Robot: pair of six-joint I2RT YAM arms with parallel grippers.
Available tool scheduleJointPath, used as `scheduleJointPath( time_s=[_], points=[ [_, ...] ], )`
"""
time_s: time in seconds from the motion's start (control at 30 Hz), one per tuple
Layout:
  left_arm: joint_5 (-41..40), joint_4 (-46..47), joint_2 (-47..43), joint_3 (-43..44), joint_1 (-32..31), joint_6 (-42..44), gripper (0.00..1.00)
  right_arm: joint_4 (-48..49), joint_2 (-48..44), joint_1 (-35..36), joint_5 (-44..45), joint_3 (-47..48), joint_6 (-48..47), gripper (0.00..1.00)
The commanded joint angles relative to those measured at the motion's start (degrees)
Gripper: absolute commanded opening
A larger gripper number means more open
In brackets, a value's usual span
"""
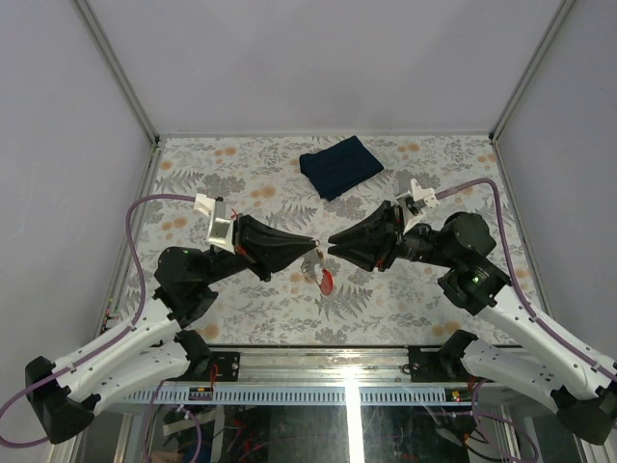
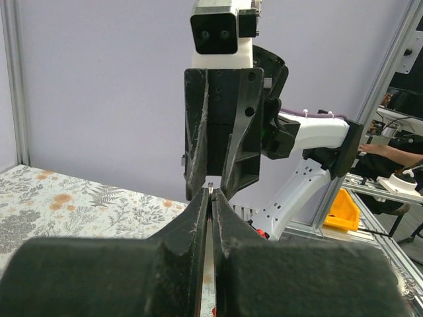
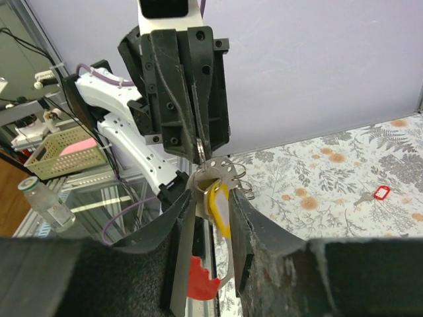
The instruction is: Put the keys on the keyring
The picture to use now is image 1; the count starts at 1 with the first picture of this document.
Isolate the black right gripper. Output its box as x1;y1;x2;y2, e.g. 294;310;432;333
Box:
328;200;459;272

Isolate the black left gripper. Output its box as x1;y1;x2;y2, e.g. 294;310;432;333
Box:
201;214;318;289

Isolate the steel key holder red handle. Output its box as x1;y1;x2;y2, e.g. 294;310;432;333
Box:
301;244;335;296

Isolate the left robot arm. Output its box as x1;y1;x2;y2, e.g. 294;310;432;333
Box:
25;215;317;445

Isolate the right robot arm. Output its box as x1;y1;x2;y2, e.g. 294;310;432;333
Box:
328;202;616;446

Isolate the folded dark blue cloth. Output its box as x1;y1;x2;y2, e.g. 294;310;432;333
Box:
299;136;384;202

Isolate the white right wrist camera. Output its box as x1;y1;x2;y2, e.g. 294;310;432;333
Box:
394;175;440;233

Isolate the aluminium table edge rail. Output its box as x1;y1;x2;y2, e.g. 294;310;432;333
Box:
187;345;473;388

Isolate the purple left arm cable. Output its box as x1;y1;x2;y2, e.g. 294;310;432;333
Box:
0;193;201;448

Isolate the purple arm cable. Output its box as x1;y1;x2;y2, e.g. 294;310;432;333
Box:
433;177;617;372
0;193;201;448

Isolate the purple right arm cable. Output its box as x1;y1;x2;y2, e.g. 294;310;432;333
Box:
433;177;617;372

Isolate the perforated cable duct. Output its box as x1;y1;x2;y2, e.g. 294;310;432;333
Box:
123;385;471;406

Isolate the right aluminium frame post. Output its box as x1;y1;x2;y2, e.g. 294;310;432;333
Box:
489;0;578;144

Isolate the aluminium frame post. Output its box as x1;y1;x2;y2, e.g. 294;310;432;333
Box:
489;0;578;144
70;0;160;146

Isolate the left aluminium frame post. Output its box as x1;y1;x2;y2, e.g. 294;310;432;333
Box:
70;0;160;146

